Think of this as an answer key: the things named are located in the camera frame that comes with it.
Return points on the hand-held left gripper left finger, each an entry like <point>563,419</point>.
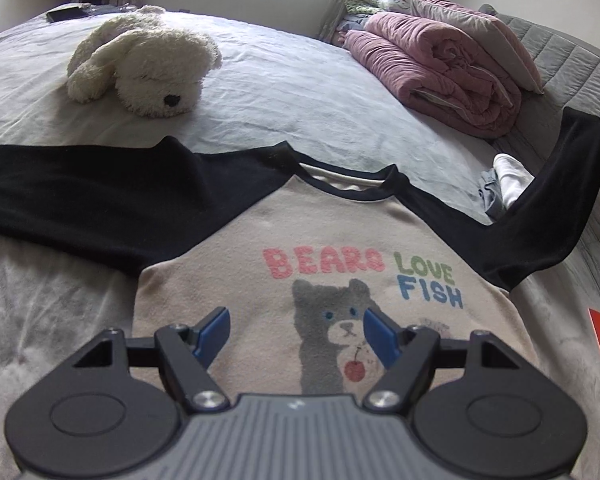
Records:
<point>215,332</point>

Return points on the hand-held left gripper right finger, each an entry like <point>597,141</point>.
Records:
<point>380,338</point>

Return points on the beige and black raglan shirt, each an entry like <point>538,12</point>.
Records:
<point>230,270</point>

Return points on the grey quilted mattress pad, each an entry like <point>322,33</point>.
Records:
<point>580,70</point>

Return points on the folded white garment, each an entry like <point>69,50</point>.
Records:
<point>512,180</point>

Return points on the folded grey garment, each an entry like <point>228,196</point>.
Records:
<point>490,195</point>

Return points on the grey and pink pillow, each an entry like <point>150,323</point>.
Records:
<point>485,35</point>

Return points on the pink quilt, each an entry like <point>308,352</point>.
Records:
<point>430,65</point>

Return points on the grey bed sheet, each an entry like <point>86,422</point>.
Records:
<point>290,85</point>

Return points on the floral patterned bedding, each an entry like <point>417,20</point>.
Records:
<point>365,15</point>

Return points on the white plush dog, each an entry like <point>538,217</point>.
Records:
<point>145,65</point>

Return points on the black flat case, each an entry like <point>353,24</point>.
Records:
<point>66,13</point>

